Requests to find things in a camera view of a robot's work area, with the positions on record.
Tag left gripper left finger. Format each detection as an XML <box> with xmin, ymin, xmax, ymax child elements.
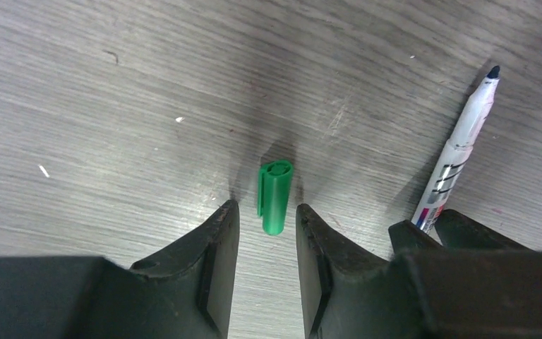
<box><xmin>0</xmin><ymin>200</ymin><xmax>239</xmax><ymax>338</ymax></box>

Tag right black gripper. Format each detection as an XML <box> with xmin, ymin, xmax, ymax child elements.
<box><xmin>388</xmin><ymin>209</ymin><xmax>542</xmax><ymax>338</ymax></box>

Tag green clip pen cap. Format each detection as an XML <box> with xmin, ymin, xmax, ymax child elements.
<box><xmin>257</xmin><ymin>160</ymin><xmax>294</xmax><ymax>236</ymax></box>

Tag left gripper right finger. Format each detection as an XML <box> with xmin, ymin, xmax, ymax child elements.
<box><xmin>296</xmin><ymin>203</ymin><xmax>421</xmax><ymax>338</ymax></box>

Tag green clip cap marker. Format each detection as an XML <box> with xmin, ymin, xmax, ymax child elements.
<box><xmin>411</xmin><ymin>66</ymin><xmax>500</xmax><ymax>233</ymax></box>

